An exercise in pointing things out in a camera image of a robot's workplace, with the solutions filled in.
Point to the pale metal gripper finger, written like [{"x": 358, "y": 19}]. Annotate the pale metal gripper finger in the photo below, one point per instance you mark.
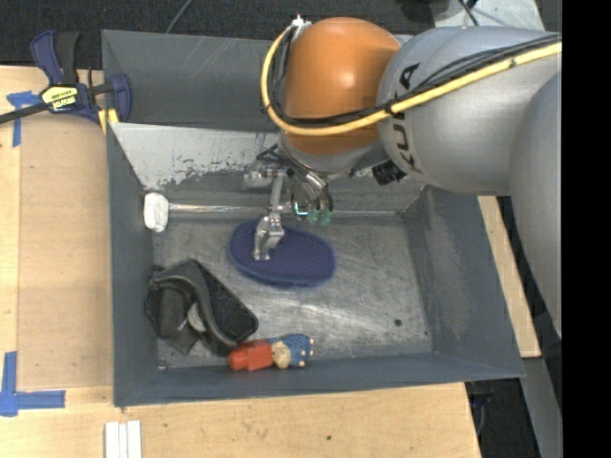
[
  {"x": 277, "y": 227},
  {"x": 260, "y": 243}
]

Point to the grey metal bin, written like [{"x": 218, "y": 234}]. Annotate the grey metal bin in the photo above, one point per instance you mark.
[{"x": 363, "y": 279}]

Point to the white lump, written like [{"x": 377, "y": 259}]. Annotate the white lump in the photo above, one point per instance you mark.
[{"x": 155, "y": 212}]

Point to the dark blue oval pad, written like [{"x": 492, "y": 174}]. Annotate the dark blue oval pad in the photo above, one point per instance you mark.
[{"x": 301, "y": 258}]

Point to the red and blue toy figure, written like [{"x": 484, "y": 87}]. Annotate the red and blue toy figure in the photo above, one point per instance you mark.
[{"x": 253, "y": 355}]

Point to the black sandal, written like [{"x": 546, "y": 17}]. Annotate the black sandal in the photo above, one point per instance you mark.
[{"x": 224, "y": 310}]

